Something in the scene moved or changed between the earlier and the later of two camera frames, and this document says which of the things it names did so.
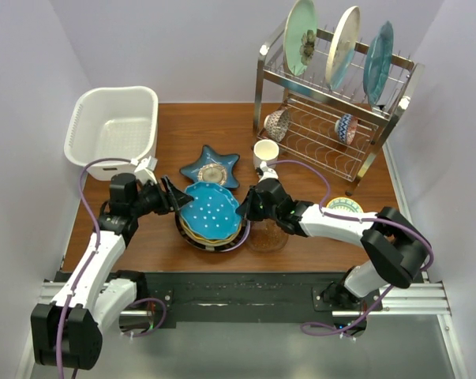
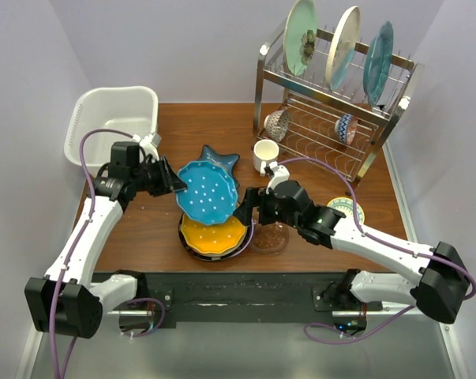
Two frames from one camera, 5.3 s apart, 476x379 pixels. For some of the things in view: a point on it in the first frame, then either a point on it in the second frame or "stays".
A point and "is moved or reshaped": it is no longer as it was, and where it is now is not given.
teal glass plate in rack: x=377 y=61 stays
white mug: x=265 y=150 stays
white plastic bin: x=118 y=121 stays
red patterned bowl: x=276 y=125 stays
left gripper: x=175 y=199 → x=169 y=180
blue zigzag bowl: x=346 y=126 stays
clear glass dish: x=266 y=236 stays
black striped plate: x=225 y=246 → x=220 y=257
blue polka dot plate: x=211 y=215 is moved or reshaped
